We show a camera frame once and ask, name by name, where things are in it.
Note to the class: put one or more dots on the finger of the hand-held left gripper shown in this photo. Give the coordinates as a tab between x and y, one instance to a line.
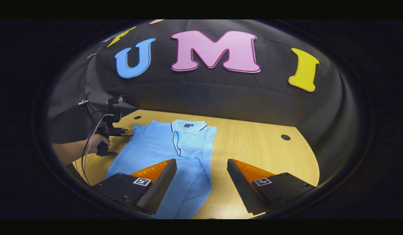
128	133

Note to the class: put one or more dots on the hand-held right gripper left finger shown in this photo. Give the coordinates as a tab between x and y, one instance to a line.
160	187

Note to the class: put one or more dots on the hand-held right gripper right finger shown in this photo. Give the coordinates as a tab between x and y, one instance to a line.
242	186

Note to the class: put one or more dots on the light blue T-shirt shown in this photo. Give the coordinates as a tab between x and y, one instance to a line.
156	147

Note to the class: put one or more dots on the silver metal clip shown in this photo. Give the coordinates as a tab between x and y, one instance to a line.
83	102

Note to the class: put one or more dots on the copper spring clip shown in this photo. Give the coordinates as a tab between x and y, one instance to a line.
91	55

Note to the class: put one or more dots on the black backdrop cloth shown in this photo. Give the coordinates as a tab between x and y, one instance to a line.
221	94

